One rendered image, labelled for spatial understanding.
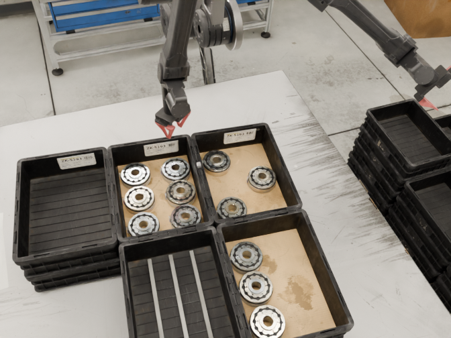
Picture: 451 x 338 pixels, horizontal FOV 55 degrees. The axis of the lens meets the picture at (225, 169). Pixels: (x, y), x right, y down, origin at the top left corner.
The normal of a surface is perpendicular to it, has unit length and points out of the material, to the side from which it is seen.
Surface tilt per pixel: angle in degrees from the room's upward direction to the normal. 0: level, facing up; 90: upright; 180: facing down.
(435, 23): 91
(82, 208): 0
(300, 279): 0
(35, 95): 0
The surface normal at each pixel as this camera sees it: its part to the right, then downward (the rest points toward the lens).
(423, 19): 0.13, 0.78
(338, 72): 0.05, -0.62
